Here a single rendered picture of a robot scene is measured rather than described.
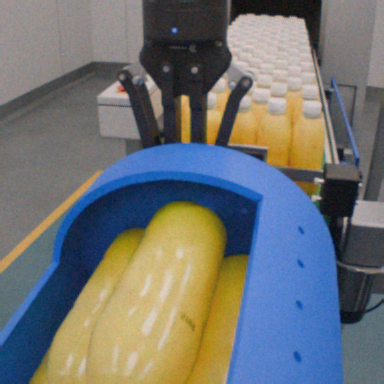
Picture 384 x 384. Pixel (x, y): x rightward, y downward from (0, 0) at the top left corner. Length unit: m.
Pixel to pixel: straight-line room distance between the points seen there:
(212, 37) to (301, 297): 0.22
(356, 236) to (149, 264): 0.78
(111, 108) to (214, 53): 0.64
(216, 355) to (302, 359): 0.08
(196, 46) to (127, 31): 5.13
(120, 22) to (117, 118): 4.56
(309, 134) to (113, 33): 4.81
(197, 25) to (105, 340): 0.25
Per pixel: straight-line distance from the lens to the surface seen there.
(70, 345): 0.34
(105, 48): 5.70
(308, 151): 0.94
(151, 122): 0.43
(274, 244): 0.31
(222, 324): 0.33
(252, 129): 0.94
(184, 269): 0.31
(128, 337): 0.27
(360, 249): 1.07
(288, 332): 0.26
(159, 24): 0.37
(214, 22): 0.37
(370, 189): 1.32
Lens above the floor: 1.39
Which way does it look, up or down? 28 degrees down
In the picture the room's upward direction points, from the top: straight up
